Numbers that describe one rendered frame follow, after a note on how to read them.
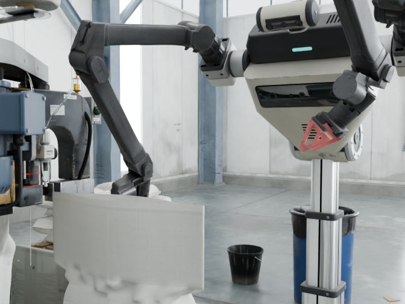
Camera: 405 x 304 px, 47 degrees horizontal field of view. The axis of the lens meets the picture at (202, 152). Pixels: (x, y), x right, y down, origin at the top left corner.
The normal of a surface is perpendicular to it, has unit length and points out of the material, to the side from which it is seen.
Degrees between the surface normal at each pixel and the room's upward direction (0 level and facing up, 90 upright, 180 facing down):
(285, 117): 130
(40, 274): 90
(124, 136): 108
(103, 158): 90
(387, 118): 90
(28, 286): 90
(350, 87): 79
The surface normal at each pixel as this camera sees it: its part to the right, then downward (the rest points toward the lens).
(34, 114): 1.00, 0.00
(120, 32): 0.75, 0.25
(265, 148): -0.50, 0.04
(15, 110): -0.11, 0.05
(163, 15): 0.86, 0.03
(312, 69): -0.35, -0.74
